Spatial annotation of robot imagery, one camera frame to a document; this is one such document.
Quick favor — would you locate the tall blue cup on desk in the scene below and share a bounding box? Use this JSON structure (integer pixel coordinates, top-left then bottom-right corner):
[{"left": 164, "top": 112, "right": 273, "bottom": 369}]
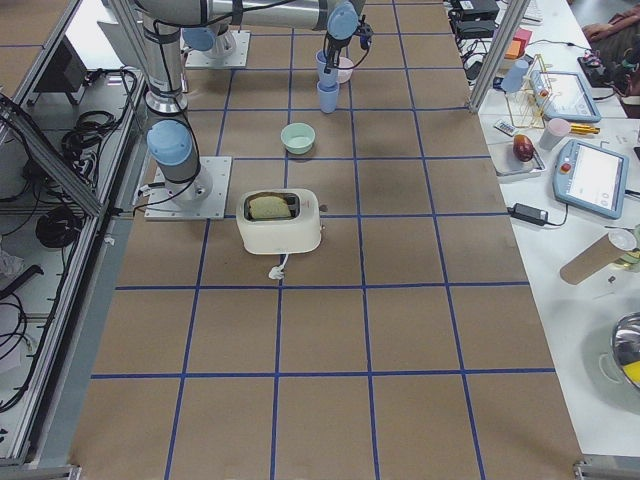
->
[{"left": 501, "top": 59, "right": 529, "bottom": 94}]

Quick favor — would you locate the gold wire rack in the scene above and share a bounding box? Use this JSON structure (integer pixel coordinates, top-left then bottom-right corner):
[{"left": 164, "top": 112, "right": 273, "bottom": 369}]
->
[{"left": 505, "top": 56, "right": 544, "bottom": 129}]

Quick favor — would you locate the white toaster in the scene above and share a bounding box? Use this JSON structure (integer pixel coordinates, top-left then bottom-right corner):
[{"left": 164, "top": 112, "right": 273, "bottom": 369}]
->
[{"left": 236, "top": 188, "right": 321, "bottom": 255}]

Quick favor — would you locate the toast slice in toaster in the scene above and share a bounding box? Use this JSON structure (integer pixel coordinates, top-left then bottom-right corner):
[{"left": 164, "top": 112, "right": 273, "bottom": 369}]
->
[{"left": 248, "top": 195, "right": 291, "bottom": 220}]

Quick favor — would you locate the black power adapter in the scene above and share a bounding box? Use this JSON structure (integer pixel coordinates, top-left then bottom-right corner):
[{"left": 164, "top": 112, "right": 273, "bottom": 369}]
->
[{"left": 507, "top": 203, "right": 548, "bottom": 226}]

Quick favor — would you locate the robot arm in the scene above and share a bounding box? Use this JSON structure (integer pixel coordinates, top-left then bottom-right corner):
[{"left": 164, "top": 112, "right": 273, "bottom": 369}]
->
[{"left": 137, "top": 1, "right": 370, "bottom": 220}]

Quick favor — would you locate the pink bowl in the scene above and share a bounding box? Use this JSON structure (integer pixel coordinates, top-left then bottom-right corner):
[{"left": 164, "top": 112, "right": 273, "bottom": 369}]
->
[{"left": 337, "top": 56, "right": 354, "bottom": 84}]

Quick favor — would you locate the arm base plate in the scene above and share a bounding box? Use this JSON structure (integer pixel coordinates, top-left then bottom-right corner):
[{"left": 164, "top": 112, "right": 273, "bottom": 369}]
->
[
  {"left": 144, "top": 156, "right": 232, "bottom": 221},
  {"left": 182, "top": 29, "right": 251, "bottom": 70}
]

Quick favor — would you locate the teach pendant tablet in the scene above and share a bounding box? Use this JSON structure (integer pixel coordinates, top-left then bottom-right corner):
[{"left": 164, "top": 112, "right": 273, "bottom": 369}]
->
[
  {"left": 552, "top": 140, "right": 629, "bottom": 219},
  {"left": 530, "top": 70, "right": 601, "bottom": 124}
]

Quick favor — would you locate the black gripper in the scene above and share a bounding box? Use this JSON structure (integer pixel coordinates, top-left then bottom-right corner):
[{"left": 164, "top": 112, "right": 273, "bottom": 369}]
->
[{"left": 324, "top": 17, "right": 373, "bottom": 74}]

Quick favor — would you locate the cardboard tube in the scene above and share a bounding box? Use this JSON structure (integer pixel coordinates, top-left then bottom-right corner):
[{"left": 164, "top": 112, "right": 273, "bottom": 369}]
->
[{"left": 559, "top": 229, "right": 638, "bottom": 285}]

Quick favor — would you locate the steel mixing bowl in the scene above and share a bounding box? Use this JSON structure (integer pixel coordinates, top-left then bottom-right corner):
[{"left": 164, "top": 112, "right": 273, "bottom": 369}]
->
[{"left": 598, "top": 312, "right": 639, "bottom": 392}]

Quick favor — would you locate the green bowl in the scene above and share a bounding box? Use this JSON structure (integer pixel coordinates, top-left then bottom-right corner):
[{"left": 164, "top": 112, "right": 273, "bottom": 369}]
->
[{"left": 280, "top": 122, "right": 316, "bottom": 155}]

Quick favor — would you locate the aluminium frame post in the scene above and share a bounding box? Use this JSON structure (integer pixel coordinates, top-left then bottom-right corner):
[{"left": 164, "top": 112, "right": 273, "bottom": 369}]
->
[{"left": 467, "top": 0, "right": 529, "bottom": 114}]

